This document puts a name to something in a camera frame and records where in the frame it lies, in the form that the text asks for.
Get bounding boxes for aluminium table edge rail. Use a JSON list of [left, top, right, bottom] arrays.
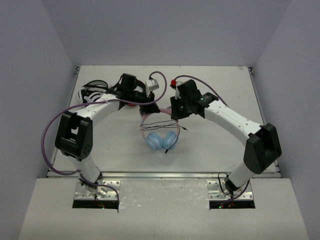
[[47, 171, 282, 179]]

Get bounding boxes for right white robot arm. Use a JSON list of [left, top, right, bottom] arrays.
[[170, 78, 282, 196]]

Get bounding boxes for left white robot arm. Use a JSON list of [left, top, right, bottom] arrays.
[[55, 73, 159, 194]]

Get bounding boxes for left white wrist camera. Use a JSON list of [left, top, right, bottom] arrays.
[[144, 78, 159, 95]]

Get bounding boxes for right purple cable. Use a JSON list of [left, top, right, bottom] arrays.
[[174, 74, 251, 201]]

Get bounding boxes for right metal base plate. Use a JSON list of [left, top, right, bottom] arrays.
[[207, 178, 254, 201]]

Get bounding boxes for thin black headphone cable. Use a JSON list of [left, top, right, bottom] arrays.
[[139, 119, 189, 154]]

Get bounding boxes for red black headphones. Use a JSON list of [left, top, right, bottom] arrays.
[[126, 80, 147, 107]]

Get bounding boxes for metal base plate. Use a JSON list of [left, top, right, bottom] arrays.
[[207, 178, 254, 201], [73, 179, 121, 201]]

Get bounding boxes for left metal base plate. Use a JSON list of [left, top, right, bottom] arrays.
[[73, 179, 121, 201]]

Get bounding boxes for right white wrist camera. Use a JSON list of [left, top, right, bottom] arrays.
[[170, 79, 183, 99]]

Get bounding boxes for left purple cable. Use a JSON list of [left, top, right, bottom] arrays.
[[41, 71, 168, 201]]

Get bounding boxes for purple cable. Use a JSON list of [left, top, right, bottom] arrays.
[[41, 71, 168, 201], [174, 74, 251, 201]]

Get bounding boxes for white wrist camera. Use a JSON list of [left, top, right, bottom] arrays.
[[144, 78, 159, 95], [170, 79, 183, 99]]

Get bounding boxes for white black headphones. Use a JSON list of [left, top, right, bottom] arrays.
[[76, 79, 109, 104]]

